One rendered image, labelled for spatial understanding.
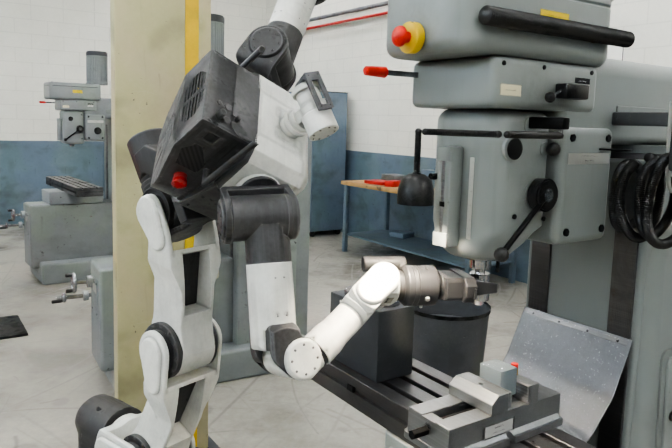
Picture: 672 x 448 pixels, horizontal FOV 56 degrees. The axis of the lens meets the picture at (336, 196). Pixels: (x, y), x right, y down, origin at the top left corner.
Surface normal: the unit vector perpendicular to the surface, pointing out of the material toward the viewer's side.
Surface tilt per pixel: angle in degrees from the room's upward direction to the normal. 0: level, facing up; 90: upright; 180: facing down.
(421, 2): 90
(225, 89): 59
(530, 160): 90
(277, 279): 76
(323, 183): 90
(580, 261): 90
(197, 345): 81
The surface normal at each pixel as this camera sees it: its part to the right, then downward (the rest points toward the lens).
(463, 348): 0.25, 0.18
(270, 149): 0.69, -0.43
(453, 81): -0.83, 0.04
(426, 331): -0.59, 0.14
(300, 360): 0.52, -0.14
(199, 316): 0.78, 0.18
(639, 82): 0.56, 0.11
